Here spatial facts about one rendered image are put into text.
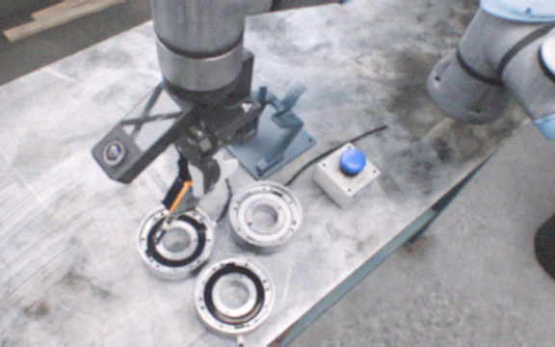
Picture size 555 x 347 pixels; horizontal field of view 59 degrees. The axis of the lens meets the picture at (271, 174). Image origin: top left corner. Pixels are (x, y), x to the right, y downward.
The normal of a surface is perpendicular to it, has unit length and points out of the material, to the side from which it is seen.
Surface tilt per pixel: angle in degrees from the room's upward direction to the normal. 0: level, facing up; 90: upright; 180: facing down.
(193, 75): 90
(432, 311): 0
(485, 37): 90
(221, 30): 90
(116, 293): 0
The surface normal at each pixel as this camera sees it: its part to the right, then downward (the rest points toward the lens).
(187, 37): -0.16, 0.83
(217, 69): 0.44, 0.78
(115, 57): 0.11, -0.52
